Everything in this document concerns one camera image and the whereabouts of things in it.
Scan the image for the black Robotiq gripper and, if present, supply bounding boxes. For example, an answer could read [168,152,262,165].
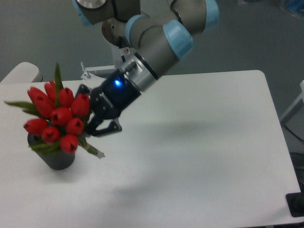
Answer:
[75,70,141,137]

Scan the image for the red tulip bouquet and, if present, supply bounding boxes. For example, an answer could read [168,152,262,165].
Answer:
[5,65,105,159]

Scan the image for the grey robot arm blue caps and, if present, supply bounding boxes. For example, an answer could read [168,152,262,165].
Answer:
[73,0,219,137]

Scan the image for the dark grey ribbed vase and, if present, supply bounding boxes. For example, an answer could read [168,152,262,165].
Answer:
[27,133,75,170]

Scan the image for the beige chair backrest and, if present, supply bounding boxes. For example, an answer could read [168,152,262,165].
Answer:
[0,62,43,85]

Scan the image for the black box at table edge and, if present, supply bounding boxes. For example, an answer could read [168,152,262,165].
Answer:
[285,192,304,218]

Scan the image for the blue plastic bag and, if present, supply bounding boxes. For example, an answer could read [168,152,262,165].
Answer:
[282,0,304,17]

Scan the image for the white metal base bracket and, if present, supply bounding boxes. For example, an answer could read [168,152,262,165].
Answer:
[81,62,116,80]

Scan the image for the white furniture frame right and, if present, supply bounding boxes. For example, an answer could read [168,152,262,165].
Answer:
[279,81,304,126]

